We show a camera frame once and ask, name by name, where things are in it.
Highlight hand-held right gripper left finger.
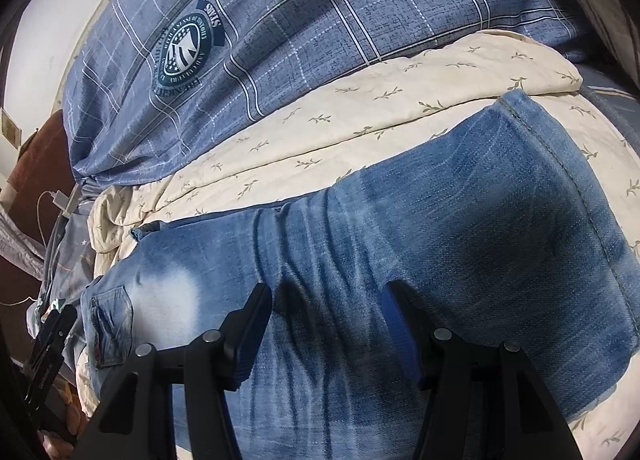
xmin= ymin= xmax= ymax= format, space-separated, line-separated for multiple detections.
xmin=75 ymin=283 xmax=273 ymax=460

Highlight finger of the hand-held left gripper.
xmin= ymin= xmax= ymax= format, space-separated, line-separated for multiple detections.
xmin=31 ymin=306 xmax=79 ymax=366

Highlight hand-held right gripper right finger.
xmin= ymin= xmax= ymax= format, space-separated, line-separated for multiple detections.
xmin=381 ymin=280 xmax=583 ymax=460

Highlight blue denim pants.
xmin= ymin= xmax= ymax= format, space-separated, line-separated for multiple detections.
xmin=80 ymin=90 xmax=640 ymax=460

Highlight person's left hand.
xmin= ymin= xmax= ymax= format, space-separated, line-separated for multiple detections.
xmin=42 ymin=387 xmax=91 ymax=458

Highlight pink cloth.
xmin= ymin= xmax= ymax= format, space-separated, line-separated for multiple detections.
xmin=0 ymin=185 xmax=46 ymax=281

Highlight brown headboard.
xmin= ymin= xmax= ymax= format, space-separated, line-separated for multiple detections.
xmin=0 ymin=108 xmax=76 ymax=376

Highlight cream leaf-print quilt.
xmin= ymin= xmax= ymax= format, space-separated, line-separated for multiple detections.
xmin=75 ymin=30 xmax=640 ymax=460

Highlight grey-blue bed sheet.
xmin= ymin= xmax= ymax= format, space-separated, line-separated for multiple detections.
xmin=582 ymin=83 xmax=640 ymax=151

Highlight white charger with cable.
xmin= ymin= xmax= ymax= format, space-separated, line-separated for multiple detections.
xmin=60 ymin=185 xmax=81 ymax=218

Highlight small wall picture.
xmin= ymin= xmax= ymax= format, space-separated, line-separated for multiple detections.
xmin=0 ymin=108 xmax=22 ymax=146

